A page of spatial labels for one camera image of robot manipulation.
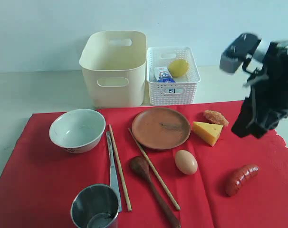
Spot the red sausage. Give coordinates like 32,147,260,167
224,164,259,196

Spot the fried breaded nugget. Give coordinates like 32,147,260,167
203,110,229,127

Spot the left wooden chopstick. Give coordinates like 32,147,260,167
109,124,132,212

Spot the brown egg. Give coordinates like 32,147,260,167
174,150,198,175

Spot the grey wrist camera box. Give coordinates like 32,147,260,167
219,33,270,74

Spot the yellow lemon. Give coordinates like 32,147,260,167
168,59,189,77

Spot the right wooden chopstick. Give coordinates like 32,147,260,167
128,128,181,210

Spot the white ceramic bowl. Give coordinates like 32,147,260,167
49,109,106,154

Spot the brown round plate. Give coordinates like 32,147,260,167
131,107,191,150

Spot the stainless steel cup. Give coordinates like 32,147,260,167
70,184,119,228

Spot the dark wooden spoon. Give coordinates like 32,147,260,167
129,156,181,228

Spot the blue white milk carton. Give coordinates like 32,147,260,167
154,66,175,83

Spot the cream plastic storage bin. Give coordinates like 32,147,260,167
79,31,147,108

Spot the yellow cheese wedge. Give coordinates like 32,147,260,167
192,122,223,146

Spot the metal table knife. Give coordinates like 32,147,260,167
106,131,122,212

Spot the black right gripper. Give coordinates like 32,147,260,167
231,40,288,139

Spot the wooden chopstick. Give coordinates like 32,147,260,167
128,128,181,210
109,124,132,212

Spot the white perforated plastic basket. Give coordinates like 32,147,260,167
146,47,201,106

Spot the red table cloth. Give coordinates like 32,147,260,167
0,107,288,228

